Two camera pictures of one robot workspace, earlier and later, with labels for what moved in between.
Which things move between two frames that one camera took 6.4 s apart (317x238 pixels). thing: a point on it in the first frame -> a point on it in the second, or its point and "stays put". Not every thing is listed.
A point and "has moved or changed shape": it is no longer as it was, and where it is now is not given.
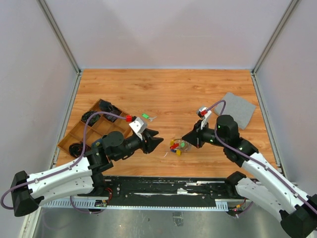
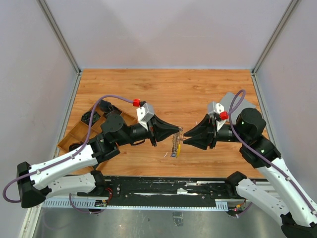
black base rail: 173,189 stays put
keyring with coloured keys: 178,146 has moved or changed shape
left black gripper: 152,142 -> 159,130
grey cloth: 240,109 stays put
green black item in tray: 92,120 stays put
